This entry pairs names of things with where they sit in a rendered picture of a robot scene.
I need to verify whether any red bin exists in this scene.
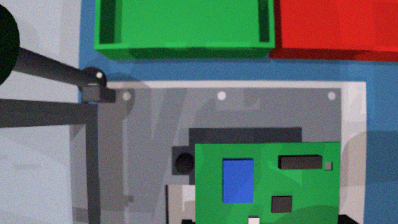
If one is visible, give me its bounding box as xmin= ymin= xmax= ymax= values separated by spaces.
xmin=269 ymin=0 xmax=398 ymax=62

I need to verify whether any green bin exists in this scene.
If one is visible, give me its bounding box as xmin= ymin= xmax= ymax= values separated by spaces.
xmin=94 ymin=0 xmax=275 ymax=60

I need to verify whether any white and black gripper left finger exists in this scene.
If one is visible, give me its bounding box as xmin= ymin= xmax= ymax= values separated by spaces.
xmin=181 ymin=219 xmax=195 ymax=224

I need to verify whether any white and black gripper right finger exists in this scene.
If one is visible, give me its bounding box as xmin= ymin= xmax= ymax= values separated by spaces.
xmin=337 ymin=214 xmax=359 ymax=224

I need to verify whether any green circuit board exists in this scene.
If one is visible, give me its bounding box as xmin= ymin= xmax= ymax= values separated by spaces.
xmin=195 ymin=142 xmax=340 ymax=224

